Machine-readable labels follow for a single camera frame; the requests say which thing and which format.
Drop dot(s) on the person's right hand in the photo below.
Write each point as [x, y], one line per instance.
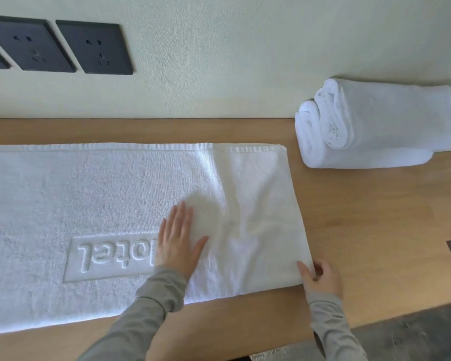
[327, 280]

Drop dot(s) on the person's left thumb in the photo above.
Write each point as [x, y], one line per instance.
[199, 251]

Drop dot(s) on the person's left middle finger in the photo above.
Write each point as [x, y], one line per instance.
[180, 219]

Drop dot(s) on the person's right thumb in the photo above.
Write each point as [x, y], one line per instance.
[305, 272]

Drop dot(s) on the person's left forearm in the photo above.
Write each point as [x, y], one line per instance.
[142, 319]

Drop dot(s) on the small rolled white towel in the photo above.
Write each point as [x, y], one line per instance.
[360, 157]

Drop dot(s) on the person's right forearm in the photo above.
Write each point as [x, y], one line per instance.
[332, 327]

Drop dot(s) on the person's left little finger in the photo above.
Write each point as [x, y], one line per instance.
[162, 232]

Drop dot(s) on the person's left hand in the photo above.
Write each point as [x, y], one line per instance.
[174, 248]

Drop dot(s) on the white embossed towel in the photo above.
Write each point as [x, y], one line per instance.
[97, 206]

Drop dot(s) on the large rolled white towel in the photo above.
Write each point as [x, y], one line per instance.
[394, 112]

